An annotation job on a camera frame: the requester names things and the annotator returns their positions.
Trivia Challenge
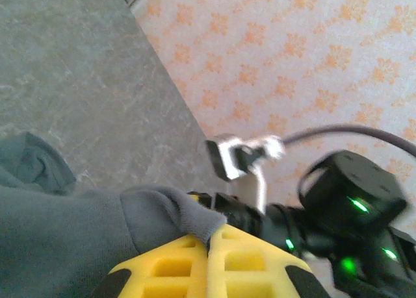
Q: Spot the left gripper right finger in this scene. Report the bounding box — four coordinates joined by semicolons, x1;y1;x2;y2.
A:
209;224;329;298

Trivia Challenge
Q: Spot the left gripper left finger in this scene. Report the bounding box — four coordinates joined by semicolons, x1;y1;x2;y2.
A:
92;234;212;298

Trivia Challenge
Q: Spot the grey t-shirt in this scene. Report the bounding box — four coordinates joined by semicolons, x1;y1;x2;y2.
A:
0;131;228;298

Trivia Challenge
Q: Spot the silver camera mount bracket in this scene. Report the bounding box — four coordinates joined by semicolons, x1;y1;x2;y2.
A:
204;133;287;215

